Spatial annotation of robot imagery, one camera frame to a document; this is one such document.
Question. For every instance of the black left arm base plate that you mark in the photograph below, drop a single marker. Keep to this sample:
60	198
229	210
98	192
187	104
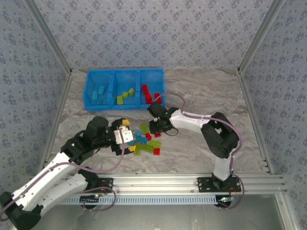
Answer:
108	183

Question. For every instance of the aluminium frame post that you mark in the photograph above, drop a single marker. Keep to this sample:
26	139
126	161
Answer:
259	36
50	36

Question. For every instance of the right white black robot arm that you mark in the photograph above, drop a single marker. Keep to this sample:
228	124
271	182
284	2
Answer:
189	122

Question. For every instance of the small black controller board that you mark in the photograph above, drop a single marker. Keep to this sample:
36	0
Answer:
224	202
88	199

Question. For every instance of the small red lego brick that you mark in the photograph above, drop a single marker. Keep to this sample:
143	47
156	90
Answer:
157	96

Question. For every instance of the long aluminium base rail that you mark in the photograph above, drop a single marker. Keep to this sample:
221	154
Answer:
156	182

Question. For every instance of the square red lego brick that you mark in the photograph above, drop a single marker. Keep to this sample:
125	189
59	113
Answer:
157	151

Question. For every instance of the short aluminium frame leg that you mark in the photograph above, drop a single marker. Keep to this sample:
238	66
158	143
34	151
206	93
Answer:
286	210

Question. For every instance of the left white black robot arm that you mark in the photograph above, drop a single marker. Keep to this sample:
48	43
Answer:
64	185

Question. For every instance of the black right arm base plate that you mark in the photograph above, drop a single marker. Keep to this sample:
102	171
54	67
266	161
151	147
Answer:
204	184

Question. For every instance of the long blue lego brick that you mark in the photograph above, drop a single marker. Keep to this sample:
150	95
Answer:
142	140

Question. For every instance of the aluminium table side rail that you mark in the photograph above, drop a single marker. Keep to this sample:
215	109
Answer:
254	119
55	119

